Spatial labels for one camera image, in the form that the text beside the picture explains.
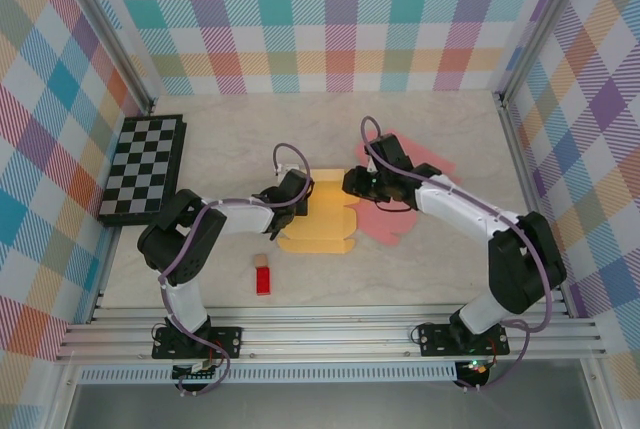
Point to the yellow paper box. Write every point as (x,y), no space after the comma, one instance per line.
(325,219)

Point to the pink paper box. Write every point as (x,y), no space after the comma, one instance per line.
(385,226)

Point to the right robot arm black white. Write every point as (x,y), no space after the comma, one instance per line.
(525,269)

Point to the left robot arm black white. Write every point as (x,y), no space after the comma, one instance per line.
(180,244)

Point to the small wooden cube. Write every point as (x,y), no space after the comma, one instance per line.
(261,261)

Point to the red toy block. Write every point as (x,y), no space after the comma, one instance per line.
(264,281)

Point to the black grey chessboard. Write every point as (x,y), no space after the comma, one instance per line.
(140,169)

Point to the grey metal sheet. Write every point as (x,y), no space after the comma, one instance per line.
(325,406)

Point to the aluminium side floor rail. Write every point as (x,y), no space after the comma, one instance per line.
(517,149)

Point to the aluminium mounting rail frame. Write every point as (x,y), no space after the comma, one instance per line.
(325,334)

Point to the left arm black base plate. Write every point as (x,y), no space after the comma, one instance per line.
(225,341)

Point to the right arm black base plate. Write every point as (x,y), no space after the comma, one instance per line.
(435,341)

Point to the aluminium corner post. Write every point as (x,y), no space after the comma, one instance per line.
(540,24)
(108,29)

